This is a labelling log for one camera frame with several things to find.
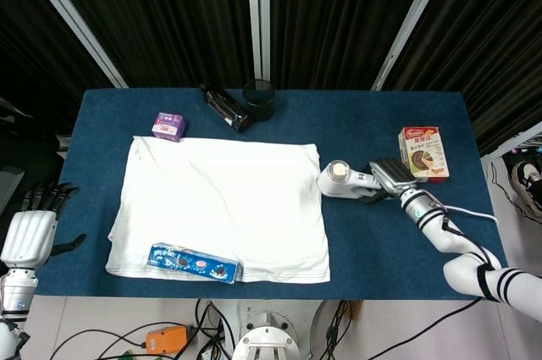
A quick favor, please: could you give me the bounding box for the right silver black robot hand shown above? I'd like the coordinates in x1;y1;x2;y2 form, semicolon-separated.
357;158;420;205

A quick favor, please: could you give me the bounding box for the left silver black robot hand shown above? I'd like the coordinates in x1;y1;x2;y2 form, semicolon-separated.
0;181;88;269

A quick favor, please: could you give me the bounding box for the white handheld device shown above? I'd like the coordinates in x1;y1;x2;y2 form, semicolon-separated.
317;159;384;201

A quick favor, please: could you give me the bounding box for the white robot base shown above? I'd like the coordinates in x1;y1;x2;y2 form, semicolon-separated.
230;300;302;360

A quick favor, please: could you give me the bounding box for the white cloth garment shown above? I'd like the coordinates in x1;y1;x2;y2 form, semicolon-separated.
104;135;332;285

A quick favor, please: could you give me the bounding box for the red biscuit box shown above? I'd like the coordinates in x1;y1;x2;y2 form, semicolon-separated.
396;125;451;185

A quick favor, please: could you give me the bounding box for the blue felt table mat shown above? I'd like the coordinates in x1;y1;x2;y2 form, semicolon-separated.
28;87;509;302

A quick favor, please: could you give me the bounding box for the black white sneaker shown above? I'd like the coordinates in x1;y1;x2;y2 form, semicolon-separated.
509;159;542;222

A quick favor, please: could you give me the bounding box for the black mesh cup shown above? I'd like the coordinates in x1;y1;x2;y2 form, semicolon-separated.
241;79;277;124

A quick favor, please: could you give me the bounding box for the blue cookie box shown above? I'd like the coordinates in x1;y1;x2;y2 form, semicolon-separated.
147;242;245;285

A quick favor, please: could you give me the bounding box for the orange handheld controller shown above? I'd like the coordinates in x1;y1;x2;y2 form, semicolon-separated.
145;324;189;357

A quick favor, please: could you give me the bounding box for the small purple box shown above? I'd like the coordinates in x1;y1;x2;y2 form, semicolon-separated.
151;111;189;142

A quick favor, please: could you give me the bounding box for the dark glass bottle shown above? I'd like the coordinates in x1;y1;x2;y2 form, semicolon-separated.
198;83;252;134

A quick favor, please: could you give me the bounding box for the black curtain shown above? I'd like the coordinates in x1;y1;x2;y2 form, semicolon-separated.
0;0;542;158

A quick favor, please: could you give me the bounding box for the white cable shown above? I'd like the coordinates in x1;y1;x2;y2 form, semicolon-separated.
441;204;501;224

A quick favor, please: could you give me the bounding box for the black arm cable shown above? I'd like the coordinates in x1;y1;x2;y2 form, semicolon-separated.
440;214;495;272

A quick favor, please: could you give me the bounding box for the aluminium frame post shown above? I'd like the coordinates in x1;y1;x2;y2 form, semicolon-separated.
371;0;457;91
14;0;129;90
246;0;273;82

